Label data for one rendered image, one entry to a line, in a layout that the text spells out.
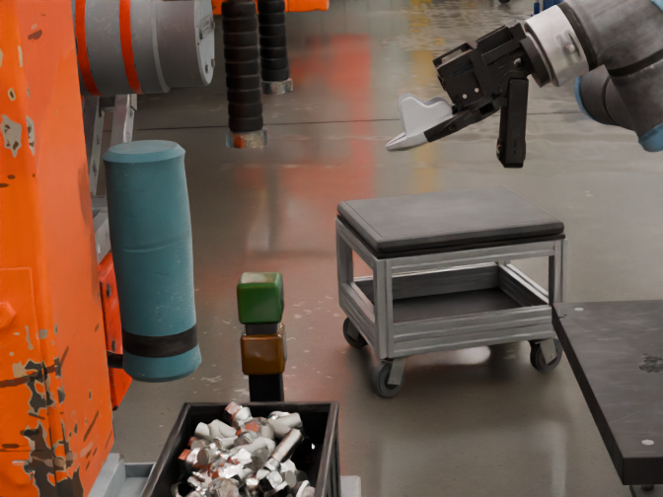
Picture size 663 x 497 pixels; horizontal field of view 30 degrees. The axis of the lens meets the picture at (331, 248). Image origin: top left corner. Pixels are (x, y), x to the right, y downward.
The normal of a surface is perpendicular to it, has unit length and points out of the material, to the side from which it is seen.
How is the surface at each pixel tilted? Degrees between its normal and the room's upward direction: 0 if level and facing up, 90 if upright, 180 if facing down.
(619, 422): 0
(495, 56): 90
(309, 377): 0
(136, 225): 90
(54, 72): 90
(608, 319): 0
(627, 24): 92
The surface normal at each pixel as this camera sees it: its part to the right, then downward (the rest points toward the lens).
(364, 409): -0.04, -0.96
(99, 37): -0.05, 0.22
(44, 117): 1.00, -0.03
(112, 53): -0.04, 0.47
